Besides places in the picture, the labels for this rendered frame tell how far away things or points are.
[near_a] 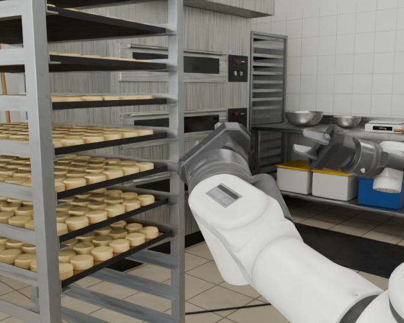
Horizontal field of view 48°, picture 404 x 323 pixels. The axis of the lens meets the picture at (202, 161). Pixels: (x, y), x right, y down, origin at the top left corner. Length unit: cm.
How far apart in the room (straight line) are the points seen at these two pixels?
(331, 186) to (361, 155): 331
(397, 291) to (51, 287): 73
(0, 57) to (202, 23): 272
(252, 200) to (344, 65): 458
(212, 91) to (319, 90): 175
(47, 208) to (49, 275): 13
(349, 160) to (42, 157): 68
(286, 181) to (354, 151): 355
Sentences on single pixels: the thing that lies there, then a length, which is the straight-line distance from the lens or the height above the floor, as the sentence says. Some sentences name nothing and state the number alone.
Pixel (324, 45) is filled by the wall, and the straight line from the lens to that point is 512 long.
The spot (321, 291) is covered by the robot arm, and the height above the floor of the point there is 110.
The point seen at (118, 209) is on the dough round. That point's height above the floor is 97.
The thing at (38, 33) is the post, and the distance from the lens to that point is 89.
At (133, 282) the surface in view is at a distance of 143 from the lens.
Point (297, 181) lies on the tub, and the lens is 458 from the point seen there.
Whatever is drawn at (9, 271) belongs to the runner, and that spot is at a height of 87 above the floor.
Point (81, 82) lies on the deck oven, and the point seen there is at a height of 130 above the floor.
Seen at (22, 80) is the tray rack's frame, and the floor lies 129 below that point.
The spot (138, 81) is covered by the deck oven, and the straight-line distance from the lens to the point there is 308.
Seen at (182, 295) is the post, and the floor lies 68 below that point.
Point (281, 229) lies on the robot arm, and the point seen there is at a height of 113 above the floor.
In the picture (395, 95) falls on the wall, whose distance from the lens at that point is 481.
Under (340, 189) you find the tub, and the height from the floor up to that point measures 34.
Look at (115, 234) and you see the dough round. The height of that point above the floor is 88.
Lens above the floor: 126
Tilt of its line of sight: 9 degrees down
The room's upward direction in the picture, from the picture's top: straight up
